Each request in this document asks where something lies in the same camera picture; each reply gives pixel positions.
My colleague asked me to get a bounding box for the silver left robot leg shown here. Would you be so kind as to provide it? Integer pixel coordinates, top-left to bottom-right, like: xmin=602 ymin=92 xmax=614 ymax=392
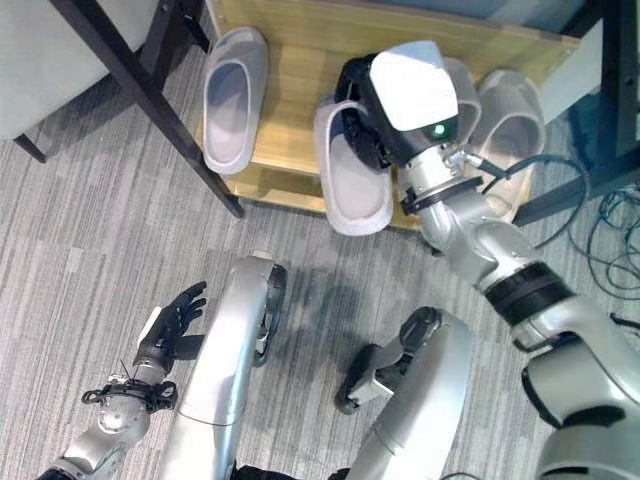
xmin=147 ymin=252 xmax=288 ymax=480

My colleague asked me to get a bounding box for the white slipper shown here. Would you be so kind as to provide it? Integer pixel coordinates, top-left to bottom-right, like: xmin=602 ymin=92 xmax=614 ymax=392
xmin=313 ymin=93 xmax=395 ymax=237
xmin=441 ymin=56 xmax=484 ymax=149
xmin=201 ymin=27 xmax=270 ymax=175
xmin=464 ymin=69 xmax=547 ymax=224

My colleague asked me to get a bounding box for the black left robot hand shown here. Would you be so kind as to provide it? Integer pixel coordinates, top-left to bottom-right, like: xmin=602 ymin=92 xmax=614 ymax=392
xmin=135 ymin=281 xmax=208 ymax=362

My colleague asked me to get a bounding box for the black right robot foot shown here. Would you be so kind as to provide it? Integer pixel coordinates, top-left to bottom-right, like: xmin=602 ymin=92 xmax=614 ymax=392
xmin=334 ymin=343 xmax=401 ymax=414

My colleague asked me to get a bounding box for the wooden shoe rack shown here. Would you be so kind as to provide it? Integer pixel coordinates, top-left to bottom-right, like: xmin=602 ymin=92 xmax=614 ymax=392
xmin=194 ymin=0 xmax=584 ymax=232

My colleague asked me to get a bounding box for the dark floor cable bundle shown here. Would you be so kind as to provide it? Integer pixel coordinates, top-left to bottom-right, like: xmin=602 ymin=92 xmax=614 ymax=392
xmin=534 ymin=154 xmax=640 ymax=321

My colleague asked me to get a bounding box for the black metal stand frame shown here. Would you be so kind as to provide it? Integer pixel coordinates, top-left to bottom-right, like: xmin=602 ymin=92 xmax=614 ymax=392
xmin=514 ymin=0 xmax=640 ymax=227

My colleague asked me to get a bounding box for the silver robot leg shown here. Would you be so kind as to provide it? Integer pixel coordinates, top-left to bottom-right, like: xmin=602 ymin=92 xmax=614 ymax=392
xmin=344 ymin=306 xmax=474 ymax=480
xmin=147 ymin=252 xmax=288 ymax=480

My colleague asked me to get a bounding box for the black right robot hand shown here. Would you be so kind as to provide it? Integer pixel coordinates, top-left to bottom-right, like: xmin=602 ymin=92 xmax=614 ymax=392
xmin=333 ymin=40 xmax=460 ymax=169

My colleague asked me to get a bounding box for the silver right robot leg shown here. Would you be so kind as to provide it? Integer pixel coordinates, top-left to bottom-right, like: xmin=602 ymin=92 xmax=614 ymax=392
xmin=344 ymin=306 xmax=474 ymax=480

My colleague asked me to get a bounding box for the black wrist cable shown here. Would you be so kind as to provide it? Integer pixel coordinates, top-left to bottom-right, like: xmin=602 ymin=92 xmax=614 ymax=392
xmin=462 ymin=153 xmax=546 ymax=196

